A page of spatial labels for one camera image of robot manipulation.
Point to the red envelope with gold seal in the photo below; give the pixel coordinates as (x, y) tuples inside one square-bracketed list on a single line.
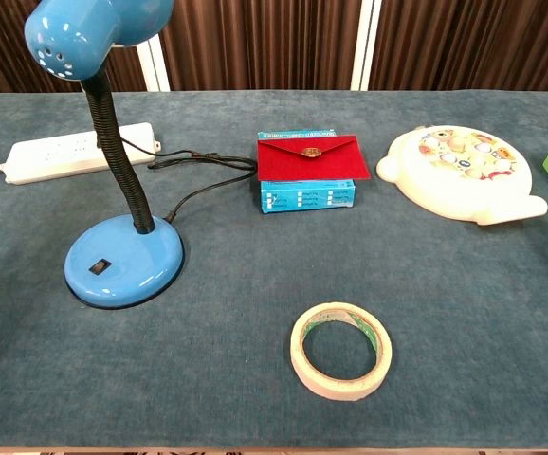
[(312, 161)]

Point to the blue gooseneck desk lamp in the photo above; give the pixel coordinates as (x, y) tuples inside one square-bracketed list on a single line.
[(122, 265)]

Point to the light blue cardboard box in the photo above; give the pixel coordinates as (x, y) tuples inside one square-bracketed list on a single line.
[(307, 196)]

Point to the brown pleated curtain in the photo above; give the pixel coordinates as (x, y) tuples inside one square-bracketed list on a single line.
[(264, 42)]

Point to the white vertical post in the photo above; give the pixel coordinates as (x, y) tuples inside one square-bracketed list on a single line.
[(365, 45), (153, 64)]

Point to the teal table cloth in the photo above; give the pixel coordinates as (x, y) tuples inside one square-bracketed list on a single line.
[(274, 294)]

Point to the white round fishing game toy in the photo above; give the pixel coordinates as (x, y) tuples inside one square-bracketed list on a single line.
[(463, 175)]

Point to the white power strip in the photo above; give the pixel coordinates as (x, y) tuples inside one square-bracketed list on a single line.
[(56, 154)]

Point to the white tape roll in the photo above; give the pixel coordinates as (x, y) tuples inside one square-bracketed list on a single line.
[(340, 379)]

